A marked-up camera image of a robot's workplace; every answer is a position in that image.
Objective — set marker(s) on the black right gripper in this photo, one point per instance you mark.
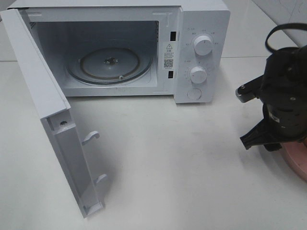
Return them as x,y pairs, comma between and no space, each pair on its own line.
278,126

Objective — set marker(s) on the pink round plate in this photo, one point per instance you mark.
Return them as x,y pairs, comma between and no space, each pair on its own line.
295,155

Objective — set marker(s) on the round white door button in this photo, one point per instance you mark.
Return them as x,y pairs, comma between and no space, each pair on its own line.
194,94

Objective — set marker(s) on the white timer knob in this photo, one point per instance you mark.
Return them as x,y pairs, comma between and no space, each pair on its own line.
198,75

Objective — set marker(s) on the white microwave door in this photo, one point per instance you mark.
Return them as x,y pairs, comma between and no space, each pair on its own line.
54,112

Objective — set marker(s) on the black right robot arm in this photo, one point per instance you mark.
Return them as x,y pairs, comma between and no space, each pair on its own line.
283,91

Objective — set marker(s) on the upper white power knob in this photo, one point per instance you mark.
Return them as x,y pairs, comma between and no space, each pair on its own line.
203,45

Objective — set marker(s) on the white microwave oven body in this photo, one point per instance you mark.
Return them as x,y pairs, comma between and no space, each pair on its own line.
70,27

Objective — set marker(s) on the white barcode label sticker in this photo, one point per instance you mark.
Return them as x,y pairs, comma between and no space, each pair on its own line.
168,55

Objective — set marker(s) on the glass microwave turntable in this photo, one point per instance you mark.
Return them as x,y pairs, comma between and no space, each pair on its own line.
108,66

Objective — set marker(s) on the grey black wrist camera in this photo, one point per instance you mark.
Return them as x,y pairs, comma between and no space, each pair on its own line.
249,90

